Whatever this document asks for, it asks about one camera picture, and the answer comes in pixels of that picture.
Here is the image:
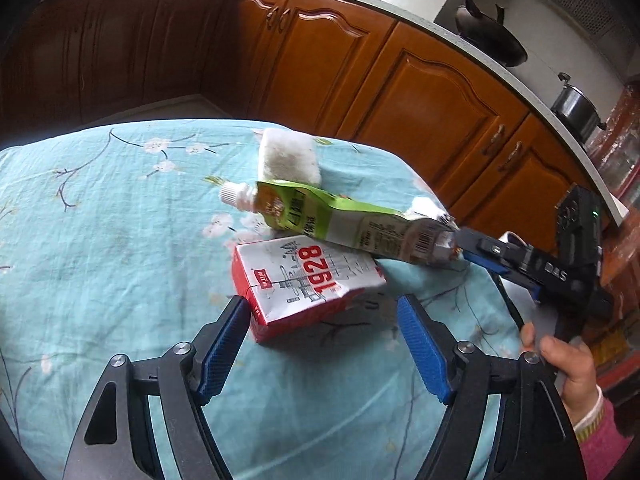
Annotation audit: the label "green white drink pouch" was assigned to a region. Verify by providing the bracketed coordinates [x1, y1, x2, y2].
[219, 180, 459, 266]

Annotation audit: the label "white sponge block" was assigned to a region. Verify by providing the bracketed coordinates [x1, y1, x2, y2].
[257, 127, 321, 188]

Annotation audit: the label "steel cooking pot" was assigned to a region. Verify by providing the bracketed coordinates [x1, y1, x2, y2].
[551, 72, 608, 145]

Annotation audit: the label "brown wooden kitchen cabinets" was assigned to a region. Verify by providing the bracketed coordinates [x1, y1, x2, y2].
[1, 0, 602, 250]

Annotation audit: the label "pink sleeve forearm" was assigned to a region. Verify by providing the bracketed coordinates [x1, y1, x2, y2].
[575, 398, 631, 480]

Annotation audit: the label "white black trash bin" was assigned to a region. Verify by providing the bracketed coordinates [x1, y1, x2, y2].
[489, 232, 566, 348]

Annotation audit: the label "teal floral tablecloth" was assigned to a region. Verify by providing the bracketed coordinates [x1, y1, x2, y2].
[1, 120, 518, 479]

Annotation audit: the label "red white 1928 carton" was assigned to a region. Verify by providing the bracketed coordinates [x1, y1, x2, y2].
[231, 235, 386, 344]

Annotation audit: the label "black wok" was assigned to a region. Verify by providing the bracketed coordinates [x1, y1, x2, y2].
[454, 0, 528, 67]

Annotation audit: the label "black camera box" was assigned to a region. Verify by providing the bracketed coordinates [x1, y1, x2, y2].
[555, 184, 603, 278]

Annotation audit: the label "person's right hand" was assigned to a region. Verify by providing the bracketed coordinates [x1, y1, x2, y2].
[538, 336, 604, 432]

